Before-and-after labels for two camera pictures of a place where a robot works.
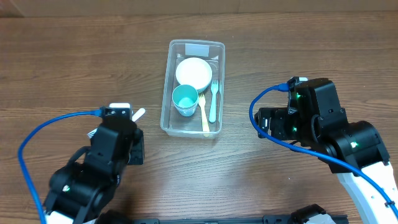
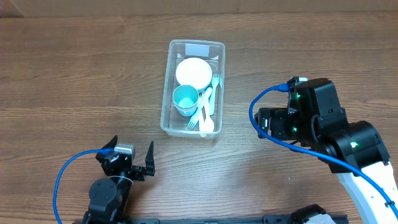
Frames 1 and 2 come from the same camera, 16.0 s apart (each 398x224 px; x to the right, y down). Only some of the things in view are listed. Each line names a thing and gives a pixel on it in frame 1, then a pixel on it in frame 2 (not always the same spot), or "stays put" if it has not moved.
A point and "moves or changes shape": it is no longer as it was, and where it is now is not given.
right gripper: x=274 y=117 stays put
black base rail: x=270 y=219 stays put
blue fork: x=212 y=110 moves or changes shape
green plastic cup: x=185 y=97 stays put
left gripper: x=137 y=148 to x=139 y=172
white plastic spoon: x=138 y=114 to x=207 y=125
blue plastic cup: x=186 y=109 stays put
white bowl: x=194 y=71 stays put
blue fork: x=90 y=134 to x=194 y=120
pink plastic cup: x=186 y=108 stays put
